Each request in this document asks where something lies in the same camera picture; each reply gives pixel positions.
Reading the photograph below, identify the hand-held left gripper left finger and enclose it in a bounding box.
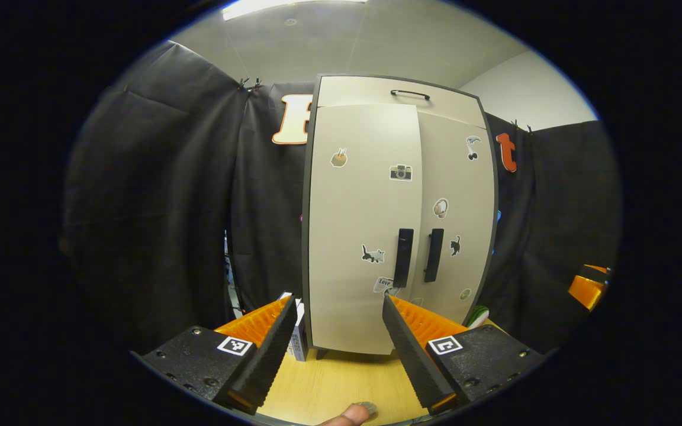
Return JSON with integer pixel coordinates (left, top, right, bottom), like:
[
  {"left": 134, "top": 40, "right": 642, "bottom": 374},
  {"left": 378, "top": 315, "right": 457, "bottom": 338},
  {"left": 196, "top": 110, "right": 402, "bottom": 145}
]
[{"left": 140, "top": 295, "right": 298, "bottom": 415}]

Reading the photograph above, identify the cabinet door with headphone sticker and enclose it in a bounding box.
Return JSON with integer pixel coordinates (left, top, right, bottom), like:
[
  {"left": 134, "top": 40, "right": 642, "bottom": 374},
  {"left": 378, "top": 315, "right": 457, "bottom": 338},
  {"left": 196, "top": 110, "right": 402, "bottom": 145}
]
[{"left": 415, "top": 109, "right": 496, "bottom": 326}]

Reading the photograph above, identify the cabinet door with camera sticker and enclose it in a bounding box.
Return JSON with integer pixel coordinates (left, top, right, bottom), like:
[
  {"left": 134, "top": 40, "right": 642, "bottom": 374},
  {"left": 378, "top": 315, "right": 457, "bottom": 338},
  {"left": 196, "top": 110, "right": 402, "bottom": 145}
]
[{"left": 308, "top": 104, "right": 422, "bottom": 356}]

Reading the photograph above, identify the white printed box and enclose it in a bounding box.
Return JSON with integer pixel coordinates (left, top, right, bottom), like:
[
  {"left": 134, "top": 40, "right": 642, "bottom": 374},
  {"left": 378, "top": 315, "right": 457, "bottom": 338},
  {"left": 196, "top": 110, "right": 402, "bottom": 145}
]
[{"left": 279, "top": 291, "right": 308, "bottom": 362}]

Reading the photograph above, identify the ceiling light panel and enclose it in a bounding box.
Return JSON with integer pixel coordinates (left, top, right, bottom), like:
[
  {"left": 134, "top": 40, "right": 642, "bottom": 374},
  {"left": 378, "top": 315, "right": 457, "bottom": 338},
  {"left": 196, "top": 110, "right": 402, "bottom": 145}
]
[{"left": 221, "top": 0, "right": 369, "bottom": 22}]

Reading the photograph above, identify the white and grey cabinet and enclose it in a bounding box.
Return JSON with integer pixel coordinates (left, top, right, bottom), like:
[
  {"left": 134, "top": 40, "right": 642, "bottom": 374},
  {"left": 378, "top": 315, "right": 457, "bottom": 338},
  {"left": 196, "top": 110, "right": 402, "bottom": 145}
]
[{"left": 301, "top": 74, "right": 498, "bottom": 360}]

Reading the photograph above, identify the black door handle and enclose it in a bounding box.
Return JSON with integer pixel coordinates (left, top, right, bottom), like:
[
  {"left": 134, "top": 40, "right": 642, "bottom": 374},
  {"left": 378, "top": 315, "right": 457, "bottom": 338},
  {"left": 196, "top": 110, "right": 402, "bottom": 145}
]
[
  {"left": 393, "top": 228, "right": 414, "bottom": 289},
  {"left": 424, "top": 228, "right": 445, "bottom": 283}
]

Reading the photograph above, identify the white cabinet drawer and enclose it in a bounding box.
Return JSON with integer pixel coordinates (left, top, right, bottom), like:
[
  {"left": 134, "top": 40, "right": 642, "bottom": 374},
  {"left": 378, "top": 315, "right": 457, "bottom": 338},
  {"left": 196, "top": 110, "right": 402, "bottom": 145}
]
[{"left": 316, "top": 76, "right": 487, "bottom": 128}]

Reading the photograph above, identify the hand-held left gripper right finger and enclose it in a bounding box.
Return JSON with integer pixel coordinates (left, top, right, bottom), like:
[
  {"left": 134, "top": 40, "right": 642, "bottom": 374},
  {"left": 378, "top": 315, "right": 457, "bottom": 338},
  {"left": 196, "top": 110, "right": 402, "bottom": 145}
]
[{"left": 382, "top": 295, "right": 546, "bottom": 416}]

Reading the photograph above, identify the black backdrop cloth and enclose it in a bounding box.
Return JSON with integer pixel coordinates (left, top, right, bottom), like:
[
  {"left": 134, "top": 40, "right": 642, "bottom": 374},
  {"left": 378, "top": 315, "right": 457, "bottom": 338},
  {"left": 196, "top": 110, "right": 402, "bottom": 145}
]
[{"left": 63, "top": 40, "right": 623, "bottom": 356}]

